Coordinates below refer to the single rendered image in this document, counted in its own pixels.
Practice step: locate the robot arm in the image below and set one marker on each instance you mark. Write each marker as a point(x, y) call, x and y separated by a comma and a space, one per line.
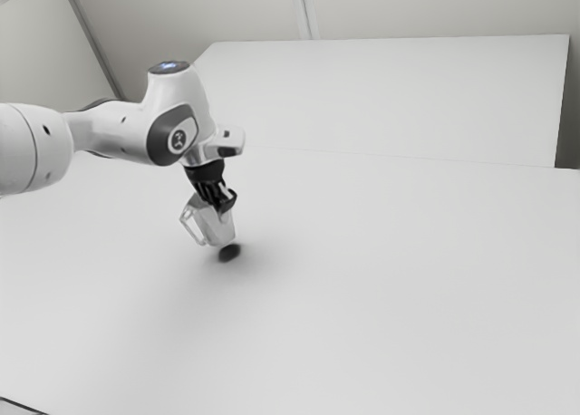
point(113, 125)

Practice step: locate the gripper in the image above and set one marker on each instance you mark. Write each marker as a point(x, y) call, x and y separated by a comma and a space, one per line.
point(204, 172)

